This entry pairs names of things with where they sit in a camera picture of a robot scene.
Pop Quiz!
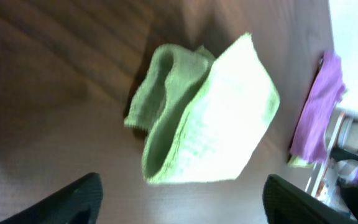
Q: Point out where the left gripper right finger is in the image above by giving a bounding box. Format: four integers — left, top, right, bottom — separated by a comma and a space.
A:
262, 174, 356, 224

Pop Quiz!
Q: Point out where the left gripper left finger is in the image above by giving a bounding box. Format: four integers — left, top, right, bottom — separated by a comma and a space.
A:
0, 172, 103, 224

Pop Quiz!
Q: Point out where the green microfiber cloth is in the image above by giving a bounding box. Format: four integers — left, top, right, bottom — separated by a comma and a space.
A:
124, 33, 280, 184

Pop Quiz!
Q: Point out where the lower green cloth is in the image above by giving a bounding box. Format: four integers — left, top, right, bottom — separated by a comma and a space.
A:
287, 156, 314, 169

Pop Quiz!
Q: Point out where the purple microfiber cloth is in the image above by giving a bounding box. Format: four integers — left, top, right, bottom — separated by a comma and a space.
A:
290, 51, 346, 164

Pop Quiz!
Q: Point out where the background shelf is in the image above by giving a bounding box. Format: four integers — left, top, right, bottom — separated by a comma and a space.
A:
305, 109, 358, 221

